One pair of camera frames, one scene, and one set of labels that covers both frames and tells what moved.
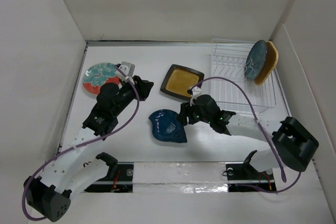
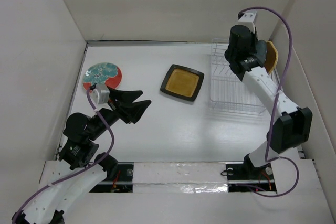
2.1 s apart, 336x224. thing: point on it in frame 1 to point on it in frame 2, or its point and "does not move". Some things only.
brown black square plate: x=179 y=80 does not move
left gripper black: x=143 y=87 to x=122 y=100
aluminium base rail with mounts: x=156 y=178 does not move
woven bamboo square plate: x=271 y=63 does not move
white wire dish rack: x=229 y=86 does not move
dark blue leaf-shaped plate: x=167 y=127 to x=261 y=51
